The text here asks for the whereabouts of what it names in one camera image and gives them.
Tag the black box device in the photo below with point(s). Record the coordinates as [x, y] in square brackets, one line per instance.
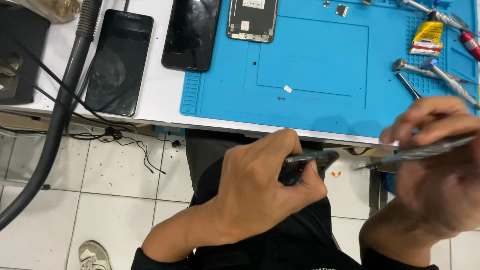
[22, 56]

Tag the person's right hand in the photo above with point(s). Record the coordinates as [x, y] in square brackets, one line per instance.
[442, 187]

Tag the person's black trousers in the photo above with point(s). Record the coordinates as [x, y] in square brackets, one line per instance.
[262, 251]

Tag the small square metal part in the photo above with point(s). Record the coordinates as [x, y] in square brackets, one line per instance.
[341, 10]

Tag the person's right fingers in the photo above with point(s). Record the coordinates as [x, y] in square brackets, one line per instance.
[431, 120]

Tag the black phone part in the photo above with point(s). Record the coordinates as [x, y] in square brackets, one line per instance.
[300, 165]

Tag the small orange scrap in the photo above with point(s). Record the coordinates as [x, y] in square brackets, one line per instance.
[336, 174]

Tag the large black smartphone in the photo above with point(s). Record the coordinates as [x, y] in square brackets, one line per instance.
[120, 63]

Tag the person's left hand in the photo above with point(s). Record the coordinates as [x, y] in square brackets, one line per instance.
[251, 187]

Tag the yellow glue tube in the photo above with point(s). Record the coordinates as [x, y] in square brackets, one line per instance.
[427, 37]

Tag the small white sticker piece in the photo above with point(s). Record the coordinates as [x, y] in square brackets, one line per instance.
[287, 89]

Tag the grey sneaker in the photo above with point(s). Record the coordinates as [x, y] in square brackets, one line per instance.
[93, 257]

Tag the blue silicone repair mat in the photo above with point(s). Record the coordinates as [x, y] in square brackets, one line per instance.
[318, 56]

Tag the silver screwdriver with black collar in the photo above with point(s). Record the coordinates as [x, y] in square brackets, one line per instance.
[438, 17]

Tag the silver screwdriver with blue cap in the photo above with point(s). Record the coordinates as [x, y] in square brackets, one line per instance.
[446, 78]

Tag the silver tweezers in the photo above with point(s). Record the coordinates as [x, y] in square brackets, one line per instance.
[416, 152]

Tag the black smartphone with glossy screen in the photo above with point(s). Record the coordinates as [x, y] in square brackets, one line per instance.
[191, 33]

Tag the phone display assembly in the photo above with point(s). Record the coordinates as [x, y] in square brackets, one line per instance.
[252, 18]

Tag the clear plastic bag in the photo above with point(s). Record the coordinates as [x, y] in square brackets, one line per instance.
[52, 9]

